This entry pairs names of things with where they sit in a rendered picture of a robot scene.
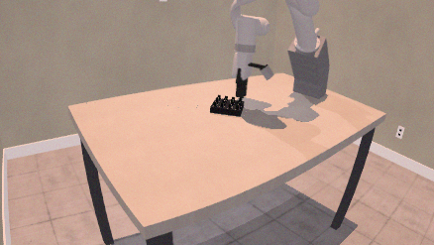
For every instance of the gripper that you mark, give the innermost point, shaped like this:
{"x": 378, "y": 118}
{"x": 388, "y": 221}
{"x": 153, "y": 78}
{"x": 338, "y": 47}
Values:
{"x": 243, "y": 71}

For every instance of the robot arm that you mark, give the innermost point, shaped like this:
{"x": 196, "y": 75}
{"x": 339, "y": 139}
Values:
{"x": 248, "y": 28}

